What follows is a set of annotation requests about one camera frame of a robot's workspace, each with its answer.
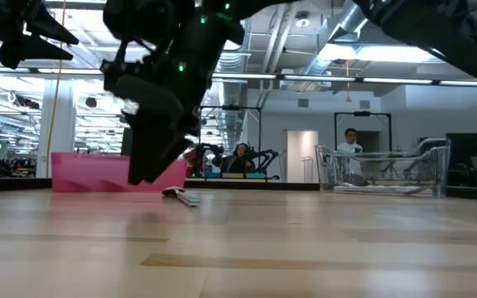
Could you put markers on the person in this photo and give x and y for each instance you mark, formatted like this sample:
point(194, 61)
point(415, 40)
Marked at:
point(351, 145)
point(238, 164)

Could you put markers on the clear plastic bin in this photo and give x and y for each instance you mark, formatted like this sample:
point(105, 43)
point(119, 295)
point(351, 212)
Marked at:
point(439, 165)

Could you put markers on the white pillar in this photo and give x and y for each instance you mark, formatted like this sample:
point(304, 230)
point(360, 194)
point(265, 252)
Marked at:
point(62, 136)

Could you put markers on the black dome fixture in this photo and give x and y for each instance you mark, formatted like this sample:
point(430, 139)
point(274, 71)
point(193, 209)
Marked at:
point(90, 102)

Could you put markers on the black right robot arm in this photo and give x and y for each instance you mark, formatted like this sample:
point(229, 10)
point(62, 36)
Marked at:
point(449, 37)

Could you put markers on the white door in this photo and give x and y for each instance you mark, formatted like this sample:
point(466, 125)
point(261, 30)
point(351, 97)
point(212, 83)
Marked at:
point(302, 157)

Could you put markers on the grey wall vent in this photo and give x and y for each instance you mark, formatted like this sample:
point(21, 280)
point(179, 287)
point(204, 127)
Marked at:
point(302, 103)
point(364, 104)

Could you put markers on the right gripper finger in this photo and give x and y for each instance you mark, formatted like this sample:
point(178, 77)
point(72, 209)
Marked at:
point(166, 151)
point(138, 153)

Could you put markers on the bright ceiling light panel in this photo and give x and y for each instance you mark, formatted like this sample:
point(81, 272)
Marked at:
point(379, 53)

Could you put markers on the black background robot arm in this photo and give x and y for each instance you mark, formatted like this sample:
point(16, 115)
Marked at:
point(268, 156)
point(205, 154)

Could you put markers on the silver ventilation duct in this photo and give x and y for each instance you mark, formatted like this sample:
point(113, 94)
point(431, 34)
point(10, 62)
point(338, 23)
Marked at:
point(346, 25)

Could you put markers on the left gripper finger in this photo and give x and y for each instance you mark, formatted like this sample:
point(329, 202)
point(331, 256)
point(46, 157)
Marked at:
point(46, 27)
point(31, 51)

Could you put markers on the red translucent plastic bin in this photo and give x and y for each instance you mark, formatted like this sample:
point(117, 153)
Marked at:
point(89, 171)

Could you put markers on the fluorescent ceiling light strip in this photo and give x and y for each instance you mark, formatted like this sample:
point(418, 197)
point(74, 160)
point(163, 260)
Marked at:
point(244, 76)
point(464, 83)
point(398, 80)
point(319, 78)

